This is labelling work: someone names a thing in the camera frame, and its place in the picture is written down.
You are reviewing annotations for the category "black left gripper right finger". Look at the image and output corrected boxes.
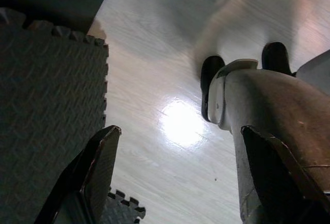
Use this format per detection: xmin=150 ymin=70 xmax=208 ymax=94
xmin=240 ymin=125 xmax=330 ymax=224

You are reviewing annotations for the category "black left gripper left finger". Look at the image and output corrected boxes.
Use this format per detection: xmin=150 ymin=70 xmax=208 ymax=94
xmin=35 ymin=125 xmax=122 ymax=224

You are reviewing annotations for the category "grey foam puzzle mat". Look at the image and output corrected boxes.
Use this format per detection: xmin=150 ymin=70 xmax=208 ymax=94
xmin=0 ymin=7 xmax=146 ymax=224

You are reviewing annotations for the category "black robot foot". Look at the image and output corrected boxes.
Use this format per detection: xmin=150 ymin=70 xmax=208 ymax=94
xmin=261 ymin=41 xmax=297 ymax=77

